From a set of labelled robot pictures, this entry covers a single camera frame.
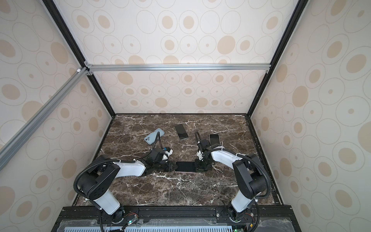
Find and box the black phone purple edge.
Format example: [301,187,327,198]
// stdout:
[175,161,197,172]

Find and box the light blue case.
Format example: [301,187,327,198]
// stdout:
[209,133,221,146]
[144,128,165,145]

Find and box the pink phone case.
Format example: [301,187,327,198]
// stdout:
[175,171,196,175]

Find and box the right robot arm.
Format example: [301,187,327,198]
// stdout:
[195,139,271,213]

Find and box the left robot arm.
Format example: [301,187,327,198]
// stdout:
[73,147,176,215]

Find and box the black phone grey edge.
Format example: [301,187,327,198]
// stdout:
[175,124,188,140]

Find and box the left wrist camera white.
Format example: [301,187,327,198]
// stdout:
[162,147,173,160]

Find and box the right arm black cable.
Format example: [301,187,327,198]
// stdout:
[194,131,272,232]

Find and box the black base frame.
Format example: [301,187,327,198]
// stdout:
[52,206,301,232]

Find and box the horizontal aluminium rail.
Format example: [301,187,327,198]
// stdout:
[85,63,271,72]

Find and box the left slanted aluminium rail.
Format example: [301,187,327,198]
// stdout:
[1,67,87,169]

